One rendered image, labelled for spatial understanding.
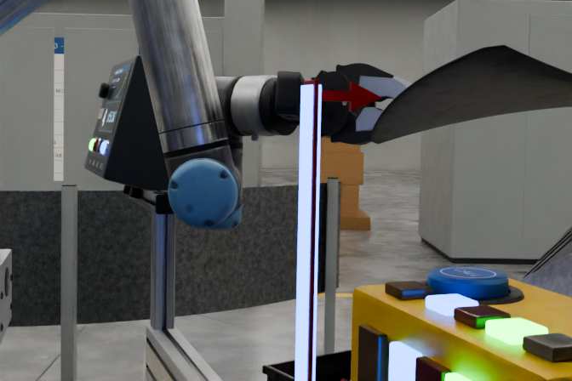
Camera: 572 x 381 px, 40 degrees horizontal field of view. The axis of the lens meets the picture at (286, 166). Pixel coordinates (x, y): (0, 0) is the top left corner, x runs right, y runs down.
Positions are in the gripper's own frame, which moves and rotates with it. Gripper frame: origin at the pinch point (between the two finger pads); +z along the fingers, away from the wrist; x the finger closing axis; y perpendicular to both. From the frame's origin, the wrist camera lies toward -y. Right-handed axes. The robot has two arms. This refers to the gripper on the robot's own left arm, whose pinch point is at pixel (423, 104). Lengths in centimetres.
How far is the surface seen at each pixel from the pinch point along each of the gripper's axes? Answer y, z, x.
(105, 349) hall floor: 216, -258, 96
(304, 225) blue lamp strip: -23.2, 0.5, 13.1
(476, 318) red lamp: -45, 23, 15
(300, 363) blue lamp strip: -22.0, 0.4, 24.3
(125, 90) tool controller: 6.0, -49.5, -2.8
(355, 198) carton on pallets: 705, -378, 8
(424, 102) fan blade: -12.7, 5.5, 1.6
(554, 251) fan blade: 15.1, 10.8, 14.8
